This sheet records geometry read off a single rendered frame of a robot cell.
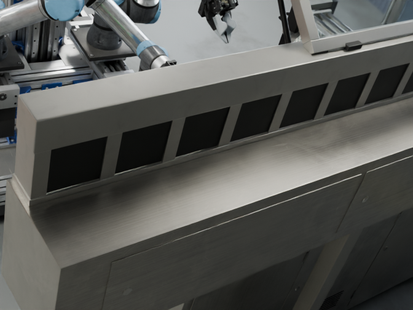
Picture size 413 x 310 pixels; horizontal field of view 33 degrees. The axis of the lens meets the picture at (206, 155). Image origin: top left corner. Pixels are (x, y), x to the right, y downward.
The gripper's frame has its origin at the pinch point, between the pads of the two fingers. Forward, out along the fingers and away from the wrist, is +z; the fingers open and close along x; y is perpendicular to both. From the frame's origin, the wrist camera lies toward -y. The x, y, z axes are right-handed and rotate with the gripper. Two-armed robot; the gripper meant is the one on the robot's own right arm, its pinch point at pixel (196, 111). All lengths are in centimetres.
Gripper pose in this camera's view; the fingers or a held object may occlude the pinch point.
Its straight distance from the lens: 231.0
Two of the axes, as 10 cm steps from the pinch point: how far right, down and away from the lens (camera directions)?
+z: 5.5, 6.3, -5.4
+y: 2.4, -7.4, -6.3
